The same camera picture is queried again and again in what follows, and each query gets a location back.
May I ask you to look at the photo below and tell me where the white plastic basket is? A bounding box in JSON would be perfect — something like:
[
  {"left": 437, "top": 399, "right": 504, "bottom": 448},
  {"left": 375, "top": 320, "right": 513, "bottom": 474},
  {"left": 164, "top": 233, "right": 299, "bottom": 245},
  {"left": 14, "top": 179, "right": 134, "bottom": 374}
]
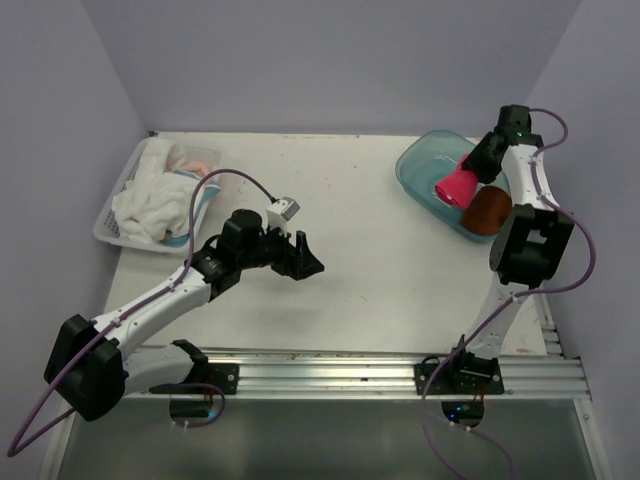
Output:
[{"left": 93, "top": 137, "right": 223, "bottom": 253}]

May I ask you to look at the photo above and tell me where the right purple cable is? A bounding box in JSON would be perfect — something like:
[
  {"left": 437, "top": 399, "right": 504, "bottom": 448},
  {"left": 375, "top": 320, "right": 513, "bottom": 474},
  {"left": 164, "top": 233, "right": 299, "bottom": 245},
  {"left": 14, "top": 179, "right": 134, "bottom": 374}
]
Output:
[{"left": 420, "top": 107, "right": 597, "bottom": 480}]

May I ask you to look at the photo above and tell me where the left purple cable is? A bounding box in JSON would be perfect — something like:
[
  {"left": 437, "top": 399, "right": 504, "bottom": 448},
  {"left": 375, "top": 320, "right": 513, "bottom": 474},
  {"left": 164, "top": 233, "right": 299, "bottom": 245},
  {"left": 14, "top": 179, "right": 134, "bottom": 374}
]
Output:
[{"left": 7, "top": 168, "right": 281, "bottom": 457}]

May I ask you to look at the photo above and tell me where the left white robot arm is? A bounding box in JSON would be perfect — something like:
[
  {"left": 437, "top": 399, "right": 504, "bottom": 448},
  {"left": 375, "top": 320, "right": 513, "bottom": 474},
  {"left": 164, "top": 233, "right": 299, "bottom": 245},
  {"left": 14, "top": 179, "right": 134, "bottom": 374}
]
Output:
[{"left": 44, "top": 209, "right": 325, "bottom": 421}]

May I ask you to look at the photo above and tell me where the brown towel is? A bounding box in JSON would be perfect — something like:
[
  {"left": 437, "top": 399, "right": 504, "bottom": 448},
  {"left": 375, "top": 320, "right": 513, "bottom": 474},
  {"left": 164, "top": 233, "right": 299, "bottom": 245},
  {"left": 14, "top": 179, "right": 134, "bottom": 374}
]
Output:
[{"left": 459, "top": 185, "right": 513, "bottom": 237}]

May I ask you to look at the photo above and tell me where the aluminium mounting rail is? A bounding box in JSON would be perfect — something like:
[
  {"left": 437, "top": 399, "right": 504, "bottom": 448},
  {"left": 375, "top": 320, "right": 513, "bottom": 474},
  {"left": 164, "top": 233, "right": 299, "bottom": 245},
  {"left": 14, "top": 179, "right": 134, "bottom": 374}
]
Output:
[{"left": 204, "top": 350, "right": 590, "bottom": 402}]

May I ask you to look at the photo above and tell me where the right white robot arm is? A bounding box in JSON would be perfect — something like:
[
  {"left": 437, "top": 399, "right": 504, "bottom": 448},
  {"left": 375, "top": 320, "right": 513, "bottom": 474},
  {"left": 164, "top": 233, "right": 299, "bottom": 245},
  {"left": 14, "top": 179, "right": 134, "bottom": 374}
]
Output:
[{"left": 438, "top": 105, "right": 575, "bottom": 393}]

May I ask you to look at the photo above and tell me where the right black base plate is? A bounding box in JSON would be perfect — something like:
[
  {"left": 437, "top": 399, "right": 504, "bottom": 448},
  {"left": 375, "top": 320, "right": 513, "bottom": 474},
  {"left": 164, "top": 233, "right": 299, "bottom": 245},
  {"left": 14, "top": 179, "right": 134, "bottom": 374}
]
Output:
[{"left": 413, "top": 353, "right": 505, "bottom": 395}]

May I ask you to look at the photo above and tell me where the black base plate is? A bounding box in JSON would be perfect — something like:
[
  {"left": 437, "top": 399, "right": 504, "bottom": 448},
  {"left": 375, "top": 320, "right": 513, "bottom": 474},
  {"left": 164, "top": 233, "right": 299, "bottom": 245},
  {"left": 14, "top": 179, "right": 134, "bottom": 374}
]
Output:
[
  {"left": 413, "top": 353, "right": 505, "bottom": 395},
  {"left": 149, "top": 363, "right": 240, "bottom": 396}
]

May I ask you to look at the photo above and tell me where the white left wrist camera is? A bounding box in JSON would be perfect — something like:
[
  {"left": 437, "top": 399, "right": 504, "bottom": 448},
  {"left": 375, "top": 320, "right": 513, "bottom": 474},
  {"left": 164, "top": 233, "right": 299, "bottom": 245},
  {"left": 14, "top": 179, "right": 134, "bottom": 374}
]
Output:
[{"left": 266, "top": 197, "right": 300, "bottom": 236}]

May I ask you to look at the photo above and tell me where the white towel in basket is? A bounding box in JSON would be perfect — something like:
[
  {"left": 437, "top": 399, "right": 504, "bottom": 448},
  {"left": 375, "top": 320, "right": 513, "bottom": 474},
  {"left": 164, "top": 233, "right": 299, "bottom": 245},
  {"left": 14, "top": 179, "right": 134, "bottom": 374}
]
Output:
[{"left": 111, "top": 137, "right": 201, "bottom": 244}]

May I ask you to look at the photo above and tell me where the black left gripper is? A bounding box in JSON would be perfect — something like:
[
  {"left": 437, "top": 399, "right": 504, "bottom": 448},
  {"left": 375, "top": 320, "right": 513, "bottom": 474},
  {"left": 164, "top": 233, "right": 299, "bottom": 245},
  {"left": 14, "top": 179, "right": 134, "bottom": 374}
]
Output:
[{"left": 238, "top": 219, "right": 323, "bottom": 280}]

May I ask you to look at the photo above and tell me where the blue transparent plastic tub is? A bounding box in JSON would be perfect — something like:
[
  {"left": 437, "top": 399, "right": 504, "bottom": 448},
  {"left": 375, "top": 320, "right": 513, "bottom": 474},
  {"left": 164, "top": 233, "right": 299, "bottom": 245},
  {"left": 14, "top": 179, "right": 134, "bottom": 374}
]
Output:
[{"left": 395, "top": 130, "right": 496, "bottom": 243}]

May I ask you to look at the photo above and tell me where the pink towel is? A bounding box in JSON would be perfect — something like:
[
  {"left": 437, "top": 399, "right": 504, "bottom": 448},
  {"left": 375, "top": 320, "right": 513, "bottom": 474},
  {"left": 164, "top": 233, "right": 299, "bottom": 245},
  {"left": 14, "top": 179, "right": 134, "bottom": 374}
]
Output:
[{"left": 435, "top": 155, "right": 479, "bottom": 210}]

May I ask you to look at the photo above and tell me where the purple cable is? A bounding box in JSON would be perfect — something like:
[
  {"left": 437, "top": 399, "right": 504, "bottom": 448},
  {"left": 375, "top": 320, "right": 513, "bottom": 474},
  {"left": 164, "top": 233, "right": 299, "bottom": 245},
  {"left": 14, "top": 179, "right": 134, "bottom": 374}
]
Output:
[
  {"left": 7, "top": 168, "right": 281, "bottom": 457},
  {"left": 420, "top": 107, "right": 597, "bottom": 480}
]

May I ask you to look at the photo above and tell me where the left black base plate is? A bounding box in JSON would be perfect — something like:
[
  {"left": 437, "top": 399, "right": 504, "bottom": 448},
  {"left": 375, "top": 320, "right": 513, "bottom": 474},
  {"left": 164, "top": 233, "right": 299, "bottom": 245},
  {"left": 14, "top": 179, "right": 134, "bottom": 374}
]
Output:
[{"left": 149, "top": 363, "right": 240, "bottom": 396}]

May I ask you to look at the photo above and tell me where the blue and peach towel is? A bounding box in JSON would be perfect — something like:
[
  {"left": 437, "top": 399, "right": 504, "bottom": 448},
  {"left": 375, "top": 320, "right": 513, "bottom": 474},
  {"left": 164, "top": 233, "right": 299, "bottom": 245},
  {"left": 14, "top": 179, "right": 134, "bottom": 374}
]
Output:
[{"left": 161, "top": 162, "right": 221, "bottom": 248}]

